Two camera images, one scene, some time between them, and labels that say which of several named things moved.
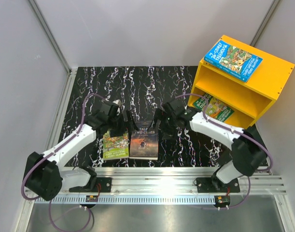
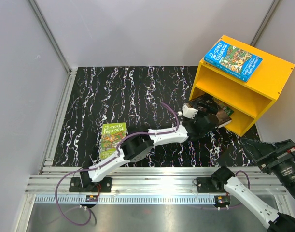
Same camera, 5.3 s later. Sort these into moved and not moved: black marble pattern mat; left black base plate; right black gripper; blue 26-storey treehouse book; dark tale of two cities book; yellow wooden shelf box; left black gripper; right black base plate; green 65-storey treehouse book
Moved: dark tale of two cities book; left black gripper; right black gripper
Not moved: left black base plate; black marble pattern mat; yellow wooden shelf box; right black base plate; green 65-storey treehouse book; blue 26-storey treehouse book
